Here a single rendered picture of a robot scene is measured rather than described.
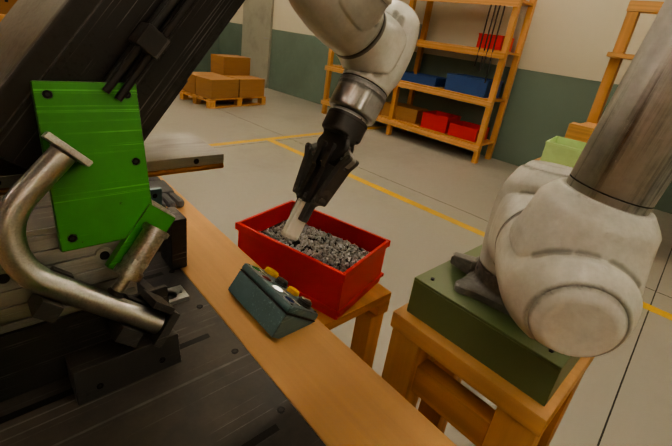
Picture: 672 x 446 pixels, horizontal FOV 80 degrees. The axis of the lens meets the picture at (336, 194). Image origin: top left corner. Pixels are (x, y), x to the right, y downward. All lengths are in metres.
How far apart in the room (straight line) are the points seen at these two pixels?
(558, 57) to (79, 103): 5.64
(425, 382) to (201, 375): 0.48
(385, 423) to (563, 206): 0.36
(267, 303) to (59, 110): 0.41
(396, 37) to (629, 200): 0.40
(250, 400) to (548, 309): 0.40
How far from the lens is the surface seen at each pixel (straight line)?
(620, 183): 0.58
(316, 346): 0.69
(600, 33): 5.84
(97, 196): 0.61
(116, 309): 0.61
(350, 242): 1.05
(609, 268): 0.56
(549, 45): 5.96
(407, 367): 0.93
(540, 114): 5.94
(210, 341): 0.69
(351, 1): 0.60
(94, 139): 0.60
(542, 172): 0.76
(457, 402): 0.91
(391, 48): 0.69
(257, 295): 0.72
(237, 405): 0.61
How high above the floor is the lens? 1.37
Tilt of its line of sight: 22 degrees down
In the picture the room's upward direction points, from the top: 8 degrees clockwise
